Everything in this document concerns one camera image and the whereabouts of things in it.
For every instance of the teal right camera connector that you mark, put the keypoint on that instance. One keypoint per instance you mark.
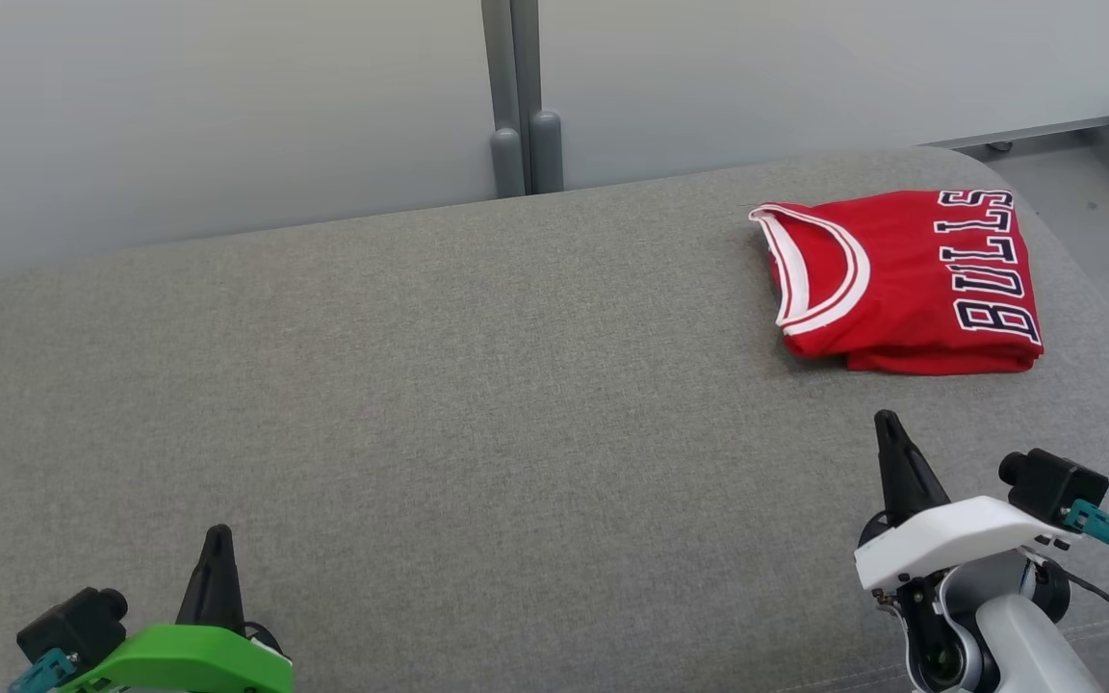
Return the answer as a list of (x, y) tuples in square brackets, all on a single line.
[(1108, 529)]

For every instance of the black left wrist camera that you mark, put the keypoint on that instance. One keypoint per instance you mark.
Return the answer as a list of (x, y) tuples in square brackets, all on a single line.
[(73, 626)]

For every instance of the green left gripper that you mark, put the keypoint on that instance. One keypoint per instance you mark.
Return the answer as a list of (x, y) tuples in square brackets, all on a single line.
[(189, 664)]

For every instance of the grey partition post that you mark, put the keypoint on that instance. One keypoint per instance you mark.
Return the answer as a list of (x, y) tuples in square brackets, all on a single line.
[(506, 144), (545, 144)]

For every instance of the grey partition base rail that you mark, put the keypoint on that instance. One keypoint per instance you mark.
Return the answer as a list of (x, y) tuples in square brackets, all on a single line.
[(1026, 133)]

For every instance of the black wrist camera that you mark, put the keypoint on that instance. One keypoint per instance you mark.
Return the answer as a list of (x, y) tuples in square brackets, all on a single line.
[(73, 626), (1055, 486)]

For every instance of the teal left camera connector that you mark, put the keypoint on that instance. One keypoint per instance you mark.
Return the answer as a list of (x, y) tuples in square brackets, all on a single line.
[(42, 672)]

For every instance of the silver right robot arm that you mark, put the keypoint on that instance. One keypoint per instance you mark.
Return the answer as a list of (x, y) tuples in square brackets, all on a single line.
[(1017, 635)]

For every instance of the red Bulls jersey shirt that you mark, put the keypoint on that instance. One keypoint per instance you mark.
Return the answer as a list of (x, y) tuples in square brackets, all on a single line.
[(901, 279)]

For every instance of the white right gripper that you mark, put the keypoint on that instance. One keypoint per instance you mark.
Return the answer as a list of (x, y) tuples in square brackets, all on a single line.
[(959, 539)]

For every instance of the teal camera connector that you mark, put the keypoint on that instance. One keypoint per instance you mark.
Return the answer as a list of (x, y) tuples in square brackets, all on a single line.
[(42, 672), (1108, 529)]

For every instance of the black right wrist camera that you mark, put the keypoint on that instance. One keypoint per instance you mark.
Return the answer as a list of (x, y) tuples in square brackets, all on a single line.
[(1055, 486)]

